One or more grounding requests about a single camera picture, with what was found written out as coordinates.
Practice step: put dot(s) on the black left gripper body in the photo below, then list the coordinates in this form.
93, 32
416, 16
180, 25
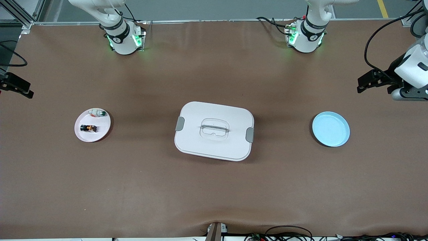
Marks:
393, 71

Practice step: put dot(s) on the orange and black switch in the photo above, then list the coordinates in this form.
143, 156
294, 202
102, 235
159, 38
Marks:
89, 128

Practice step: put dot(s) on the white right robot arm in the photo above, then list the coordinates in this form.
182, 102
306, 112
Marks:
122, 40

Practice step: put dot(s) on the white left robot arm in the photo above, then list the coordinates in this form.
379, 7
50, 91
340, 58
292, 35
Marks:
309, 36

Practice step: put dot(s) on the grey box latch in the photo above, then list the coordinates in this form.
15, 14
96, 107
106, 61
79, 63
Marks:
249, 134
180, 124

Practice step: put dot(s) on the white lidded storage box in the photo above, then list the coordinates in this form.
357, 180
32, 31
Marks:
214, 147

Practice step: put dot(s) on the light blue round plate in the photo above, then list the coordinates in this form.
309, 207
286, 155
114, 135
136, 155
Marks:
331, 130

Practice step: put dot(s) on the pink round plate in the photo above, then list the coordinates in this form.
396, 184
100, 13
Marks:
100, 134

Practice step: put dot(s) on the brown table cover mat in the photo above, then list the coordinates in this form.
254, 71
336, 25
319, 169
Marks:
214, 194

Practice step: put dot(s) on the aluminium frame corner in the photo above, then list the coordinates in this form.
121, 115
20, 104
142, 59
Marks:
405, 21

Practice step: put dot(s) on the aluminium frame extrusion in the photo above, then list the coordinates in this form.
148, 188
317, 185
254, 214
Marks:
25, 20

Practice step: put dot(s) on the green and white switch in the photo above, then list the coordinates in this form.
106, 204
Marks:
99, 113

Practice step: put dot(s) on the silver table edge rail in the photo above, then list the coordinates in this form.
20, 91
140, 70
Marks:
217, 20

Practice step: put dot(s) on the brown camera mount post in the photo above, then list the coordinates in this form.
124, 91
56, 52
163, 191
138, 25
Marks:
215, 232

